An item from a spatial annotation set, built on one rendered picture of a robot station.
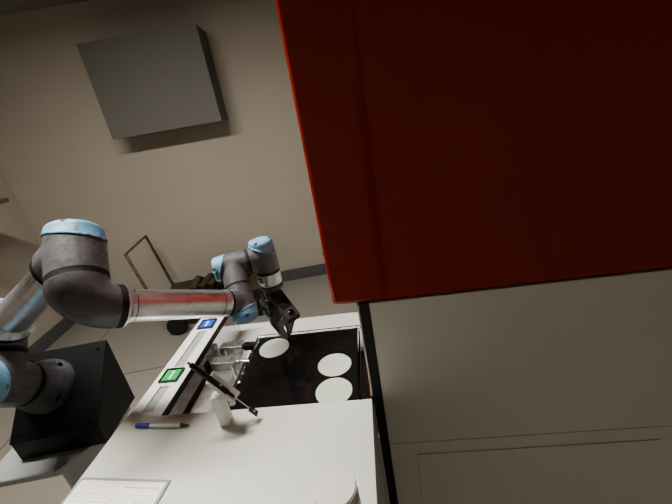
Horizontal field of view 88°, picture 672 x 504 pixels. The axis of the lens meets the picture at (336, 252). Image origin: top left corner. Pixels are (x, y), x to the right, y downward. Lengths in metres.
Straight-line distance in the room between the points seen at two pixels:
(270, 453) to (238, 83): 3.09
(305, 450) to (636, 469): 0.80
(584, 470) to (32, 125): 4.24
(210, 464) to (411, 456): 0.48
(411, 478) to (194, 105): 2.94
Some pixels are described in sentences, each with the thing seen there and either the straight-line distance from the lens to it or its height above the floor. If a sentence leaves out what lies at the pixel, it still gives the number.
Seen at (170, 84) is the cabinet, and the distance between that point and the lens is 3.32.
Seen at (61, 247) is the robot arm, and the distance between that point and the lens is 0.90.
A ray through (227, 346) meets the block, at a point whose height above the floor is 0.91.
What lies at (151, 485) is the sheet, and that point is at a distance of 0.91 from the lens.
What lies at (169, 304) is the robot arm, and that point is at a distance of 0.91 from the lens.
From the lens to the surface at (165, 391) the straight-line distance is 1.14.
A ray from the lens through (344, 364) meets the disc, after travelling 1.08.
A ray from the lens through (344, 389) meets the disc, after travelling 1.01.
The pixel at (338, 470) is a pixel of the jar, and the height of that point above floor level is 1.06.
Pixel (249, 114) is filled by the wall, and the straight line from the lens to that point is 3.47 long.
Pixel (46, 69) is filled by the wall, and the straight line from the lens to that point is 4.05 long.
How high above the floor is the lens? 1.59
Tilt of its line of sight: 22 degrees down
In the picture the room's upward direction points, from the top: 10 degrees counter-clockwise
